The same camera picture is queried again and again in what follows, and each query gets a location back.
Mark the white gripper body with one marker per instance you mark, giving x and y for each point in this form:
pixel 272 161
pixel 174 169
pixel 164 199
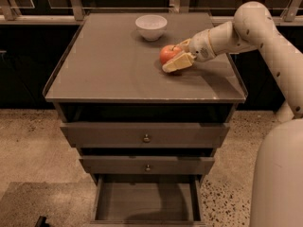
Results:
pixel 199 46

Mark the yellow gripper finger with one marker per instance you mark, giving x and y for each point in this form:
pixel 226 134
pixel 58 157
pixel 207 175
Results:
pixel 184 45
pixel 181 61

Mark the red apple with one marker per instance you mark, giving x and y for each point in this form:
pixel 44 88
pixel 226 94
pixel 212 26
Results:
pixel 168 52

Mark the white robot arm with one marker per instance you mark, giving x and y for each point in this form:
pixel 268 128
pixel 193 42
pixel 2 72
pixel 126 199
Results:
pixel 277 193

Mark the grey drawer cabinet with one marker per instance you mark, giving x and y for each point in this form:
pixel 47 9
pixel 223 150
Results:
pixel 111 74

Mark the top drawer brass knob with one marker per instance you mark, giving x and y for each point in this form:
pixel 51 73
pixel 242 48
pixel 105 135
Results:
pixel 146 138

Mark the top grey drawer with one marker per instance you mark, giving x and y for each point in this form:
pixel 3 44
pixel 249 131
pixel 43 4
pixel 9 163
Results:
pixel 130 135

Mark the grey drawer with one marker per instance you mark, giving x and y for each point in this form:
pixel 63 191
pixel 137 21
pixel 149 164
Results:
pixel 168 165
pixel 147 201
pixel 130 135

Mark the middle grey drawer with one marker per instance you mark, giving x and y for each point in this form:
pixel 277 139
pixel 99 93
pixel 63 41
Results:
pixel 168 165

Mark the bottom grey drawer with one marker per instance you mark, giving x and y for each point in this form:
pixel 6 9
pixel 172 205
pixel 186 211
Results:
pixel 147 201

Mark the white ceramic bowl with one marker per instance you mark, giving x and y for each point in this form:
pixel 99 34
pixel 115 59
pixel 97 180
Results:
pixel 151 27

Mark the white pole leg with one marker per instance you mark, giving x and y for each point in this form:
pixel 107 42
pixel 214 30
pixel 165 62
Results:
pixel 284 113

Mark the black object on floor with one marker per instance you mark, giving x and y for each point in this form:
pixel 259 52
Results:
pixel 41 222

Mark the metal railing frame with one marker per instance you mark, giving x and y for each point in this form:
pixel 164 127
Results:
pixel 75 3

